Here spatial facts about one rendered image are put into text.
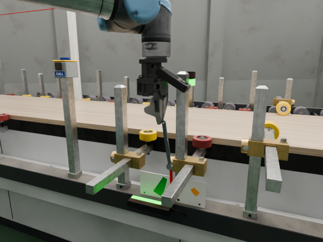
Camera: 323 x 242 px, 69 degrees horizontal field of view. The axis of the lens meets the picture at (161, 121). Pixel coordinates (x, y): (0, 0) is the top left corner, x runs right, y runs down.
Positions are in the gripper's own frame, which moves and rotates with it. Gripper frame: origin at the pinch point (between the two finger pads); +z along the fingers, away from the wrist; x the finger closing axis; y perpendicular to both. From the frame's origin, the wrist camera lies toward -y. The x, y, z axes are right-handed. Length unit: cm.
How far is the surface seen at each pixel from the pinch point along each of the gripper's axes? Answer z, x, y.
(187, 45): -55, -396, 107
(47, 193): 46, -8, 65
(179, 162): 15.9, -5.1, -5.1
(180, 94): -8.3, -5.9, -4.4
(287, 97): 3, -115, -48
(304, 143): 11, -33, -48
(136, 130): 13.4, -27.6, 24.3
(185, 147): 10.5, -6.5, -6.6
